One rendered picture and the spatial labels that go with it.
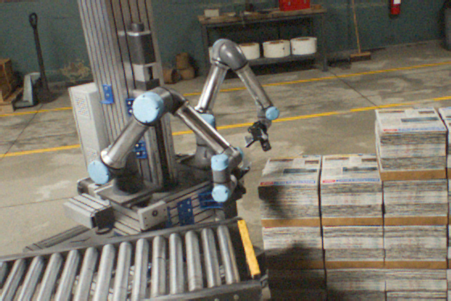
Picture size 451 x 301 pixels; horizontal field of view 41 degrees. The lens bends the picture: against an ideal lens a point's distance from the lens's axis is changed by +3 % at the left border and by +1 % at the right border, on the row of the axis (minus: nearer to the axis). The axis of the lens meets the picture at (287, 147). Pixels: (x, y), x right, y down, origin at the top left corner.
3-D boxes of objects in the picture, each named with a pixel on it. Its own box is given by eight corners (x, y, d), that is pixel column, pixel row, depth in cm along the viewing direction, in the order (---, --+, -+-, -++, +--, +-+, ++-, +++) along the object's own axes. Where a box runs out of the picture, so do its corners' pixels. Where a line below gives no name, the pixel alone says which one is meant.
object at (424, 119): (374, 110, 294) (374, 109, 294) (433, 108, 291) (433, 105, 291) (380, 134, 260) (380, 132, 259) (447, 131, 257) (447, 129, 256)
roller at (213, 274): (210, 238, 247) (214, 228, 246) (220, 302, 204) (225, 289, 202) (199, 235, 246) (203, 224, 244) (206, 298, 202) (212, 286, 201)
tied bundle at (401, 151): (374, 153, 302) (373, 109, 295) (433, 150, 300) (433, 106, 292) (379, 182, 267) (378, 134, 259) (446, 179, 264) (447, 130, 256)
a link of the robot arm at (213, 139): (159, 92, 267) (236, 167, 267) (146, 99, 257) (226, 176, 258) (172, 75, 261) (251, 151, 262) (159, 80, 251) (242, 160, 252)
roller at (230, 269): (229, 233, 248) (227, 222, 246) (242, 295, 205) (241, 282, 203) (217, 235, 247) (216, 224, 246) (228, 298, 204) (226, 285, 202)
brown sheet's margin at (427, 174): (374, 151, 302) (374, 143, 301) (432, 149, 299) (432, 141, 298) (380, 180, 267) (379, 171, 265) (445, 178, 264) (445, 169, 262)
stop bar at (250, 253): (246, 223, 245) (245, 219, 244) (262, 278, 205) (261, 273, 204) (237, 224, 244) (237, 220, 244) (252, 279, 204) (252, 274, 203)
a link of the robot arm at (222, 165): (218, 150, 254) (221, 173, 258) (207, 159, 244) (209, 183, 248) (234, 150, 252) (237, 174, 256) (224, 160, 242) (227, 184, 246)
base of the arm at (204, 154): (189, 158, 318) (187, 142, 314) (211, 150, 328) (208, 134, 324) (207, 164, 308) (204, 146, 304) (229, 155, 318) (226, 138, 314)
